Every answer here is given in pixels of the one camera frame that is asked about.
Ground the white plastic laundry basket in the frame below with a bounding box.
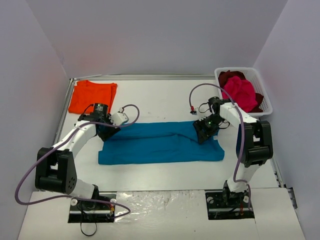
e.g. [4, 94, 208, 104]
[214, 66, 273, 118]

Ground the white front cover board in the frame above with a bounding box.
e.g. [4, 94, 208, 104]
[18, 188, 304, 240]

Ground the pink magenta t shirt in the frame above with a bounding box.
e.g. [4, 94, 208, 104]
[223, 76, 258, 113]

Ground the dark maroon t shirt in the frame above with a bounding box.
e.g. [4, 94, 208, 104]
[218, 70, 264, 113]

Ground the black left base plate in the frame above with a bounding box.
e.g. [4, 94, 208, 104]
[68, 198, 116, 224]

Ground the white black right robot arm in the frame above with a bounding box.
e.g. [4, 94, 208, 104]
[190, 97, 273, 207]

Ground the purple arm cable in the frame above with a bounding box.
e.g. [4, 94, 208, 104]
[14, 104, 141, 222]
[188, 83, 253, 211]

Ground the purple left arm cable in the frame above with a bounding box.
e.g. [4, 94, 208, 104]
[14, 104, 141, 222]

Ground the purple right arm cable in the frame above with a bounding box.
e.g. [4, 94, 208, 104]
[188, 83, 253, 211]

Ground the folded orange t shirt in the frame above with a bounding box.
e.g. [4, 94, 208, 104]
[68, 80, 118, 115]

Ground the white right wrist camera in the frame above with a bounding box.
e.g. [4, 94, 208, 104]
[190, 106, 212, 121]

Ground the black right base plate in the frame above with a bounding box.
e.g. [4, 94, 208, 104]
[205, 190, 255, 221]

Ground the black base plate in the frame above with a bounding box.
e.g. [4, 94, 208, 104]
[68, 198, 116, 224]
[205, 190, 255, 221]

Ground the teal blue t shirt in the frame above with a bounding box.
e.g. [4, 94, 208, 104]
[98, 121, 225, 166]

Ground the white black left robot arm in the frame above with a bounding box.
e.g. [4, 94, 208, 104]
[35, 103, 120, 209]

